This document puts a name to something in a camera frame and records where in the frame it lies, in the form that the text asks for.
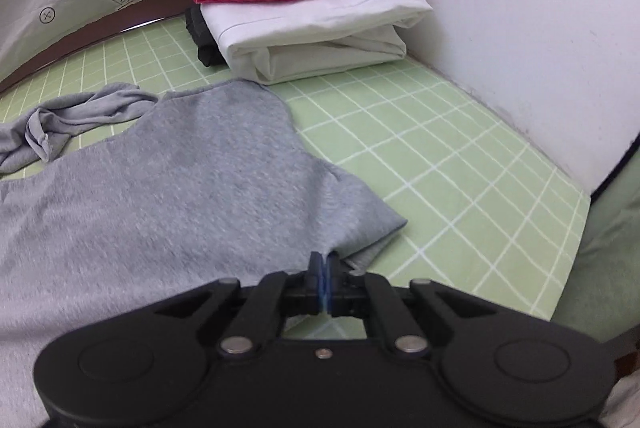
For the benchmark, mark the brown bed frame edge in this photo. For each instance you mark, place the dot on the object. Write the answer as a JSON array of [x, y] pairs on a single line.
[[85, 36]]

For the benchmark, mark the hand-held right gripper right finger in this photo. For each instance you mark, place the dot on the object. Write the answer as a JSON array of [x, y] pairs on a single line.
[[331, 282]]

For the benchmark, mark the grey sweatpants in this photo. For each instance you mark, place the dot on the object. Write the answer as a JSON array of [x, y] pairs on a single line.
[[165, 208]]

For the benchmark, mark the white folded cloth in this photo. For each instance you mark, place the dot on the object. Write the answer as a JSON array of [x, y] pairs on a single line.
[[310, 33]]

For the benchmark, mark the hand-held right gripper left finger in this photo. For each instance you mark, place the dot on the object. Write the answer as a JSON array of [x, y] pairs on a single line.
[[318, 280]]

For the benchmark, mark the black folded cloth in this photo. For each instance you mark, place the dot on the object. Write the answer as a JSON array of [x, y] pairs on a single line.
[[200, 36]]

